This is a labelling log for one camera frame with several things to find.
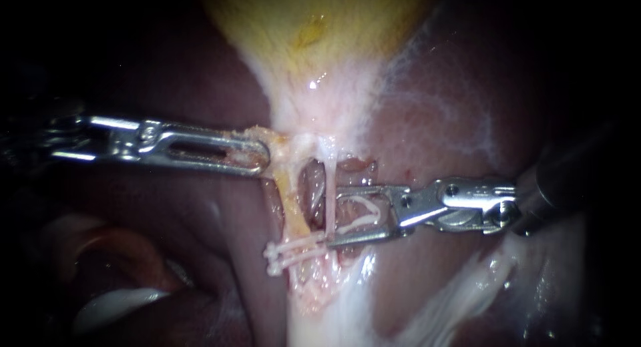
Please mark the left arm instrument jaw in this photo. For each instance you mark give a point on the left arm instrument jaw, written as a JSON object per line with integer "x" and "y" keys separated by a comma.
{"x": 240, "y": 143}

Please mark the right arm instrument jaw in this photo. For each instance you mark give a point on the right arm instrument jaw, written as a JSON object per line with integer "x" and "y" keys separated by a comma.
{"x": 365, "y": 236}
{"x": 370, "y": 189}

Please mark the left arm instrument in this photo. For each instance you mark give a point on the left arm instrument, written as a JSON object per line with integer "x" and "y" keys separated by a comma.
{"x": 115, "y": 139}

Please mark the right arm instrument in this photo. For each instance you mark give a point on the right arm instrument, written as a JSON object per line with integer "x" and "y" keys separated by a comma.
{"x": 465, "y": 199}

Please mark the white clip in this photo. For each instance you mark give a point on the white clip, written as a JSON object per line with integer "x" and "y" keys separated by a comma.
{"x": 360, "y": 225}
{"x": 295, "y": 245}
{"x": 295, "y": 260}

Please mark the gallbladder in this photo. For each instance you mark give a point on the gallbladder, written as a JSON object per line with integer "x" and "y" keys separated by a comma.
{"x": 310, "y": 26}

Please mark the dark right arm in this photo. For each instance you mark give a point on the dark right arm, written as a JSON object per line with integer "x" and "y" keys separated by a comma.
{"x": 556, "y": 187}

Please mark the thin tube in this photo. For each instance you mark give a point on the thin tube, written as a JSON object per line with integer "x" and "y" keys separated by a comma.
{"x": 330, "y": 197}
{"x": 293, "y": 207}

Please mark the dark red liver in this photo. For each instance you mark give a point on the dark red liver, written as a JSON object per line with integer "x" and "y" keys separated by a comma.
{"x": 440, "y": 137}

